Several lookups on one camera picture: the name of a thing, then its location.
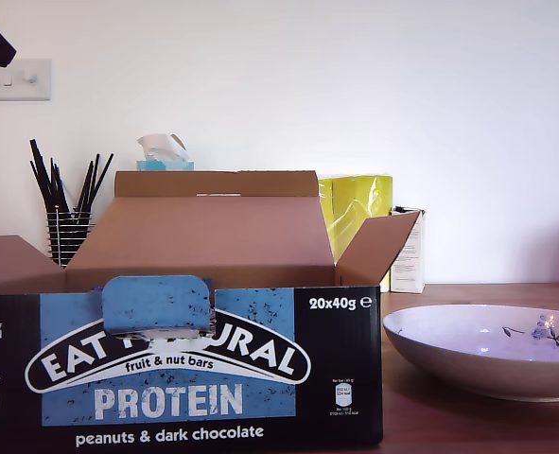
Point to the black blue snackbar carton box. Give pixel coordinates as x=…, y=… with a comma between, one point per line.
x=175, y=378

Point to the teal tissue box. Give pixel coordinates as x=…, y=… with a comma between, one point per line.
x=165, y=166

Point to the white printed carton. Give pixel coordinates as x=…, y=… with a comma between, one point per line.
x=411, y=269

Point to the black thin stick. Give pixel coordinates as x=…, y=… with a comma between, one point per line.
x=57, y=184
x=84, y=184
x=91, y=182
x=44, y=172
x=40, y=184
x=100, y=182

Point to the yellow wrapped packet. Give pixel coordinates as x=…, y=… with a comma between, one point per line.
x=359, y=198

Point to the white floral bowl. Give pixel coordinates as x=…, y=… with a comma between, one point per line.
x=473, y=369

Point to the white wall switch plate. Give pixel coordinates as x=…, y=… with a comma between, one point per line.
x=16, y=80

